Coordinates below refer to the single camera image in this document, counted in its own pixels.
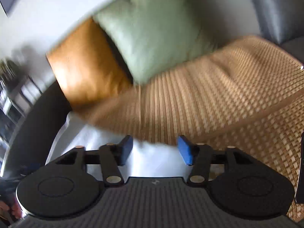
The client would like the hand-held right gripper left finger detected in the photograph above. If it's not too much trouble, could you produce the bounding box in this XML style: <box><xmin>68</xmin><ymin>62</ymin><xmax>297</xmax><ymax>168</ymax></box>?
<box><xmin>47</xmin><ymin>135</ymin><xmax>134</xmax><ymax>187</ymax></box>

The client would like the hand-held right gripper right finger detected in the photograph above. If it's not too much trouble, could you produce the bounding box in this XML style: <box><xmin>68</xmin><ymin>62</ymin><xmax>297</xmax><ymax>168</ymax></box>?
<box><xmin>178</xmin><ymin>135</ymin><xmax>262</xmax><ymax>187</ymax></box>

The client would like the grey sweatshirt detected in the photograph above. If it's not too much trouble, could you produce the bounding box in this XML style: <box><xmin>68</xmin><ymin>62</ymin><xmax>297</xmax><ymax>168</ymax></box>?
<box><xmin>45</xmin><ymin>111</ymin><xmax>190</xmax><ymax>178</ymax></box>

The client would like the person's left hand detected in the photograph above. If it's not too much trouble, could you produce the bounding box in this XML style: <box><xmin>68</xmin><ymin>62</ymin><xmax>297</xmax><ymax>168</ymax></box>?
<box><xmin>0</xmin><ymin>200</ymin><xmax>23</xmax><ymax>221</ymax></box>

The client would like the brown woven seat mat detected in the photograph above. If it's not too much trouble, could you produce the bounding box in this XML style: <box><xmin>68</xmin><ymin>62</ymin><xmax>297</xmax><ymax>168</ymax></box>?
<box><xmin>71</xmin><ymin>35</ymin><xmax>304</xmax><ymax>224</ymax></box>

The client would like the white-topped black metal rack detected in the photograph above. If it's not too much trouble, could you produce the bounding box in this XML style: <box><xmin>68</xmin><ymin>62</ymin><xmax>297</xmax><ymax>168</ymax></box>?
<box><xmin>0</xmin><ymin>57</ymin><xmax>45</xmax><ymax>148</ymax></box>

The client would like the orange leather cushion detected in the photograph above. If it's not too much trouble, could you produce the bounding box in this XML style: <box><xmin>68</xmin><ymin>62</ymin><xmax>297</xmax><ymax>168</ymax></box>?
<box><xmin>46</xmin><ymin>18</ymin><xmax>133</xmax><ymax>111</ymax></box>

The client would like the green leather cushion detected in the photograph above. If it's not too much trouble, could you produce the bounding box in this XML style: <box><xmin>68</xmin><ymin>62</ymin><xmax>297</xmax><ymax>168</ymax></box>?
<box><xmin>94</xmin><ymin>0</ymin><xmax>221</xmax><ymax>83</ymax></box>

